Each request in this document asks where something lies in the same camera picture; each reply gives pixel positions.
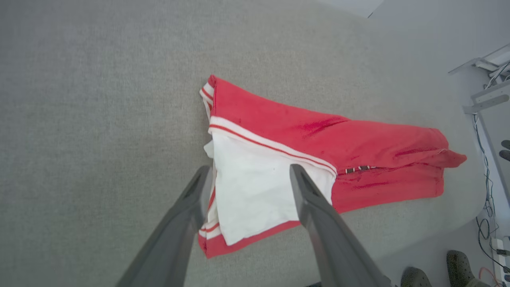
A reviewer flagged white desk frame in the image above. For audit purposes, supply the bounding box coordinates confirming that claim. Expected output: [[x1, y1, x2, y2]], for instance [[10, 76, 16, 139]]
[[448, 43, 510, 116]]

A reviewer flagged thin orange cable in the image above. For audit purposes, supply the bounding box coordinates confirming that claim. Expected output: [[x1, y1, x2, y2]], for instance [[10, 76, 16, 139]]
[[477, 266, 501, 287]]

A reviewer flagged grey fabric sofa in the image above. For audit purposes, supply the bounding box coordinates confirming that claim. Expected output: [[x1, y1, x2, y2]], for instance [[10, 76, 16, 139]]
[[0, 0, 491, 287]]

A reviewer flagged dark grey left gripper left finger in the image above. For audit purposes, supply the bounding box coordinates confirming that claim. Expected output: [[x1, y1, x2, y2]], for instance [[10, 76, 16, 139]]
[[116, 165, 214, 287]]

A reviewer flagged red and white garment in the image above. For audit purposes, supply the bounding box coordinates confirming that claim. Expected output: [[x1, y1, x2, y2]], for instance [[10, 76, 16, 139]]
[[198, 75, 467, 259]]

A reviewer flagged dark green shoe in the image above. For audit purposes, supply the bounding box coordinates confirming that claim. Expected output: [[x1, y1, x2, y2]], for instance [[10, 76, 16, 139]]
[[446, 250, 493, 287], [400, 267, 433, 287]]

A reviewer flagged white power strip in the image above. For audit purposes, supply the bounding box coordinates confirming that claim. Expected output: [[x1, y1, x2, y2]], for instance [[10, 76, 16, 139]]
[[491, 238, 510, 287]]

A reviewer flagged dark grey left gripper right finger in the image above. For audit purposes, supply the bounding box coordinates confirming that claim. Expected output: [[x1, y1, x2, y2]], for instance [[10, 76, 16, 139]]
[[289, 163, 394, 287]]

